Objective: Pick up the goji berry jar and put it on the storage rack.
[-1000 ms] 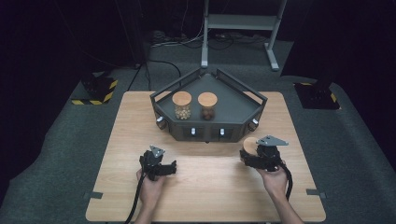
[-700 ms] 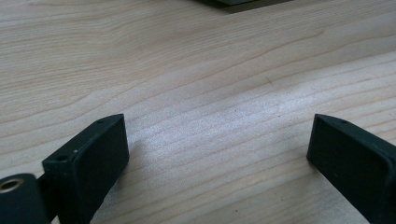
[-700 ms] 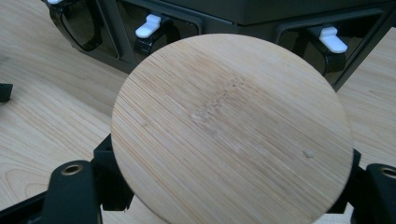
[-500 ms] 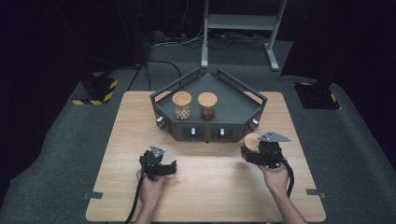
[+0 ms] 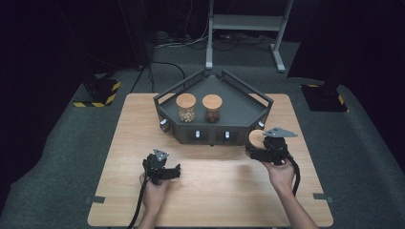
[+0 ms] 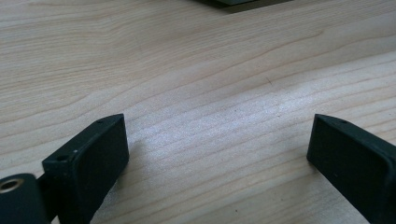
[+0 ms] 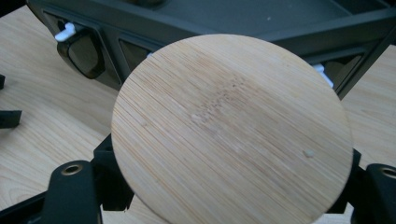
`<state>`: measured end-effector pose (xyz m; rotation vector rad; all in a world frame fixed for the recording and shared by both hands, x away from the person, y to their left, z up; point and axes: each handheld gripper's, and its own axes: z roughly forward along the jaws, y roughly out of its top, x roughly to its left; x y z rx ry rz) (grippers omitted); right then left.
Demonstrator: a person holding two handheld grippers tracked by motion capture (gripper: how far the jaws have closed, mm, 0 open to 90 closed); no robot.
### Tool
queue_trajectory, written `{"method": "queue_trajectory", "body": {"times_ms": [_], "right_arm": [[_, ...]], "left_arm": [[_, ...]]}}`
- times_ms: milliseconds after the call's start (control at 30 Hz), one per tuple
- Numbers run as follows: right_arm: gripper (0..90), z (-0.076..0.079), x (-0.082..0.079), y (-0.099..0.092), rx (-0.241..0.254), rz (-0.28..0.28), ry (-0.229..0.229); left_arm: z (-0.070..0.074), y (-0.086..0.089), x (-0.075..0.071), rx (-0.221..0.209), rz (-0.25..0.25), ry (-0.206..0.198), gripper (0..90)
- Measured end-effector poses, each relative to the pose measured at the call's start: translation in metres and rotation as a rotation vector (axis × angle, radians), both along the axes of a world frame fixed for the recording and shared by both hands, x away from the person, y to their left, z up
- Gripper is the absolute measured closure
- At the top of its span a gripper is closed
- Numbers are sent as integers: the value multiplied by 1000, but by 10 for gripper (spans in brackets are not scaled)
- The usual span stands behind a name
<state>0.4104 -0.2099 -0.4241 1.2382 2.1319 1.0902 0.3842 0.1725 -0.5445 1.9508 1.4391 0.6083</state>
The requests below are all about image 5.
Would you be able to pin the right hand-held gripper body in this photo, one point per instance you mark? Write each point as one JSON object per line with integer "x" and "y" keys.
{"x": 276, "y": 149}

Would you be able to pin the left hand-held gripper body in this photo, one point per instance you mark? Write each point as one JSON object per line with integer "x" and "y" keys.
{"x": 154, "y": 168}

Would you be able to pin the wood-lidded jar of reddish grains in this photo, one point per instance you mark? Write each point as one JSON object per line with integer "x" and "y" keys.
{"x": 256, "y": 138}

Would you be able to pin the black corner shelf rack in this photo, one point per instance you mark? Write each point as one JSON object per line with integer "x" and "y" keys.
{"x": 238, "y": 108}

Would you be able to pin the wood-lidded jar of pale beans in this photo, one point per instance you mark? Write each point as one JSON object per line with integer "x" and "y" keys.
{"x": 186, "y": 108}

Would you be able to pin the wood-lidded jar of brown nuts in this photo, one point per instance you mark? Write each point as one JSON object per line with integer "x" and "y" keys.
{"x": 212, "y": 108}

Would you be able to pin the person's right hand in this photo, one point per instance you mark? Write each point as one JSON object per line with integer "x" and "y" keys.
{"x": 281, "y": 176}

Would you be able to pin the person's left hand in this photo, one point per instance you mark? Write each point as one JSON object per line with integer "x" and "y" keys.
{"x": 154, "y": 197}

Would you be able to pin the grey tape piece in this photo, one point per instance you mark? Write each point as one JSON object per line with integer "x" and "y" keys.
{"x": 323, "y": 197}
{"x": 95, "y": 199}

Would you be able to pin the black base with striped edge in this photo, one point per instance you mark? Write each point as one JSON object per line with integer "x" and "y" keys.
{"x": 324, "y": 98}
{"x": 98, "y": 92}

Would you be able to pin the grey metal stand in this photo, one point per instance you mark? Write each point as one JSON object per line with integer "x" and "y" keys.
{"x": 245, "y": 23}

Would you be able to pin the dark curtain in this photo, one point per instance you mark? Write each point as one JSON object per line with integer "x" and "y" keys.
{"x": 350, "y": 38}
{"x": 63, "y": 31}

